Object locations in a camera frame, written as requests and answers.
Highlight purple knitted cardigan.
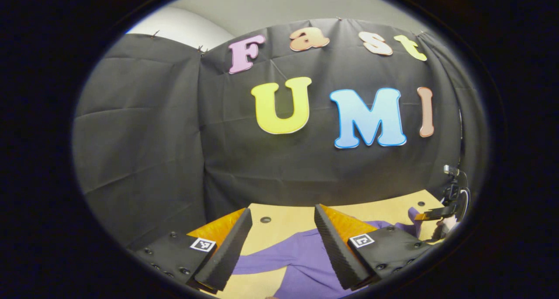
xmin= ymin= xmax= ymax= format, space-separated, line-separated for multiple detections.
xmin=231 ymin=207 xmax=426 ymax=299

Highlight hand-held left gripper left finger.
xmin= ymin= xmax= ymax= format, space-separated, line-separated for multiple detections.
xmin=135 ymin=207 xmax=254 ymax=293

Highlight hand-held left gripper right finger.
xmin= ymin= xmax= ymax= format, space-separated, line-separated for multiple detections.
xmin=314 ymin=204 xmax=432 ymax=291

